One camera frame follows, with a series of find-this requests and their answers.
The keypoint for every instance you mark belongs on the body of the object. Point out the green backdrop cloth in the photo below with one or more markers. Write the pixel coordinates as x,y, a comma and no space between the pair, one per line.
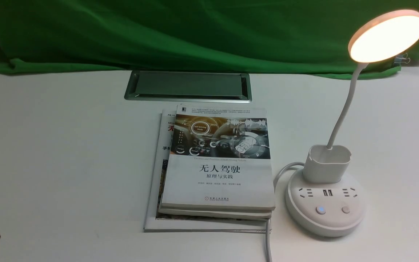
254,36

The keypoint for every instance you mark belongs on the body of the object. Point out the bottom white magazine book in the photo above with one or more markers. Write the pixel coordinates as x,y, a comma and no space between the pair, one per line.
158,222

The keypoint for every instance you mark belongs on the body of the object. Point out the metal desk cable hatch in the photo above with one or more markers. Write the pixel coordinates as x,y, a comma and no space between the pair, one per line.
210,87

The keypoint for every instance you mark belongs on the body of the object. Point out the silver binder clip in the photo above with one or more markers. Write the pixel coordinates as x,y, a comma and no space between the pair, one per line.
400,59

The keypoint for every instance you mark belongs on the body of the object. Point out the white autonomous driving book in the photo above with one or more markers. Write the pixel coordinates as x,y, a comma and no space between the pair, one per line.
219,160

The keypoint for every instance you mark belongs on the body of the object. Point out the white desk lamp power strip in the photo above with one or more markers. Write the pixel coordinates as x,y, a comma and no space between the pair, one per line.
320,196

